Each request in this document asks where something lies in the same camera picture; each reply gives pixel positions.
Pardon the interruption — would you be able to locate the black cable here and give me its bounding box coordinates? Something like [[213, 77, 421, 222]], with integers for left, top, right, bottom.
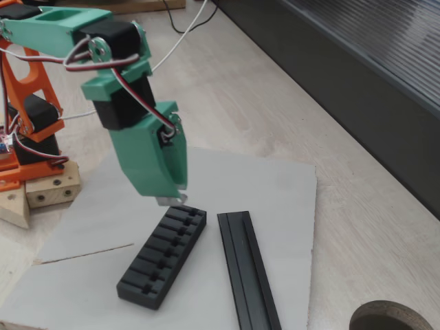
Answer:
[[162, 0, 219, 34]]

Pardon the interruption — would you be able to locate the black slotted holder block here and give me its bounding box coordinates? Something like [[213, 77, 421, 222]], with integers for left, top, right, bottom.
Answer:
[[116, 205, 208, 311]]

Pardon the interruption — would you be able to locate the wooden robot base plank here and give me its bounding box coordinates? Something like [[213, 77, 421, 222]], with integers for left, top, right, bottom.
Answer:
[[0, 161, 82, 230]]

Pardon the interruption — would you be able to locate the white usb cable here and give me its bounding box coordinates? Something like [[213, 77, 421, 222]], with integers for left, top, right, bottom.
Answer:
[[58, 0, 210, 120]]

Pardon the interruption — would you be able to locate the grey chipboard panel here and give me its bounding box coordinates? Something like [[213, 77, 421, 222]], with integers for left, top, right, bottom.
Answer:
[[0, 146, 318, 330]]

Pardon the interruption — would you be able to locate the small metal screw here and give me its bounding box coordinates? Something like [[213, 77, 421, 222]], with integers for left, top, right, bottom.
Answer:
[[157, 193, 189, 207]]

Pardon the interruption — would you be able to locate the black aluminium rail profile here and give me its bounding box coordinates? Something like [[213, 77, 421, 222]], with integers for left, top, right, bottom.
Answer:
[[217, 210, 283, 330]]

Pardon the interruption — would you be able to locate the base servo wire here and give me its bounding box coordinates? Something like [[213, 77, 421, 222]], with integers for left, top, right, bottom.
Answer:
[[12, 132, 69, 170]]

